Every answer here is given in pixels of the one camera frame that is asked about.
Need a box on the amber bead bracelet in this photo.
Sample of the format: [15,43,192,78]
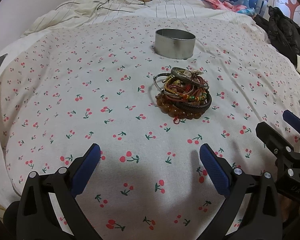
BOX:
[155,93,208,121]

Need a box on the silver bangle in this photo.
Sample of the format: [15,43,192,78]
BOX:
[153,73,175,93]

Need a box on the black jacket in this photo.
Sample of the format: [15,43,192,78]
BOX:
[254,7,300,67]

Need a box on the pink cloth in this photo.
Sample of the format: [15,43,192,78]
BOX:
[204,0,247,12]

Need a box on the round silver metal tin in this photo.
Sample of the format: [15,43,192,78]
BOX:
[154,29,196,60]

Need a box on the cherry print bed sheet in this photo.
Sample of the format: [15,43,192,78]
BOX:
[0,16,300,239]

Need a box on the cream striped duvet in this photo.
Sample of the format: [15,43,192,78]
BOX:
[22,0,267,40]

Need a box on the black braided leather bracelet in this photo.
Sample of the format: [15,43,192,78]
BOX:
[180,90,212,113]

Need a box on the colourful cord bracelet pile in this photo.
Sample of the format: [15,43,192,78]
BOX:
[160,67,211,106]

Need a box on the thin black cable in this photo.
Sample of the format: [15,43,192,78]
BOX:
[55,0,147,14]

